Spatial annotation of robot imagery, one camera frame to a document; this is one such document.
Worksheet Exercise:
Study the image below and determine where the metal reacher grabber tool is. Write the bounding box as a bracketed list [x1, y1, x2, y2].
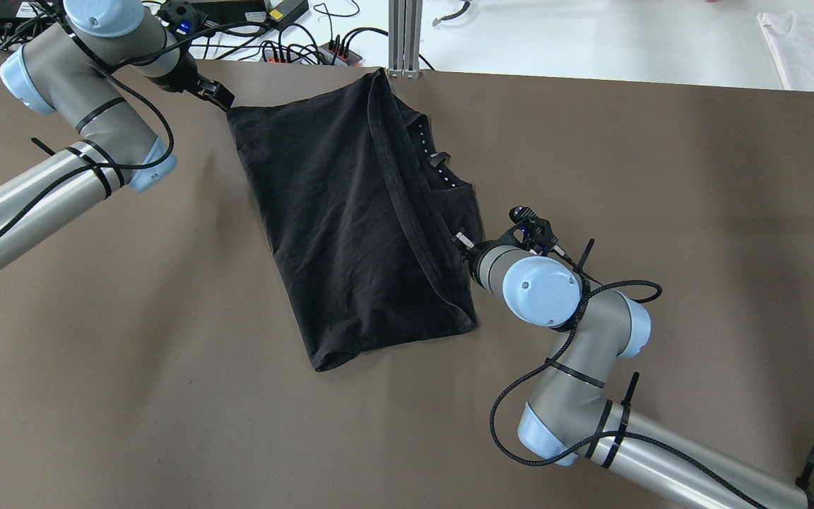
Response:
[432, 0, 471, 28]

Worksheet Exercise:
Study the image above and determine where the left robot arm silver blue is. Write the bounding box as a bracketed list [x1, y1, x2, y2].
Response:
[0, 1, 235, 271]

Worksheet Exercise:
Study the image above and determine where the power strip with plugs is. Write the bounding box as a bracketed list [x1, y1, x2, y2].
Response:
[257, 42, 365, 67]

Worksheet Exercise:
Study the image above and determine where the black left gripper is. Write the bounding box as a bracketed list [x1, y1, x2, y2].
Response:
[149, 54, 235, 110]

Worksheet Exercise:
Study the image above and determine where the aluminium cage frame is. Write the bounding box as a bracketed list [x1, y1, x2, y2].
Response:
[387, 1, 423, 80]

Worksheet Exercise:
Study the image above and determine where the black power brick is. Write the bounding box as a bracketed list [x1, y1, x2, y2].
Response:
[189, 1, 269, 25]

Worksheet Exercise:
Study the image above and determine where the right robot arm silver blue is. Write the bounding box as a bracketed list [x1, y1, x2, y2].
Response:
[455, 228, 814, 508]

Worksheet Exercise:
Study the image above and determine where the black t-shirt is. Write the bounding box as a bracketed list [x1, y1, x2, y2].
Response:
[228, 71, 484, 373]

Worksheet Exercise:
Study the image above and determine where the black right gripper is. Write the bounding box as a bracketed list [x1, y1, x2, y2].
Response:
[453, 230, 502, 291]

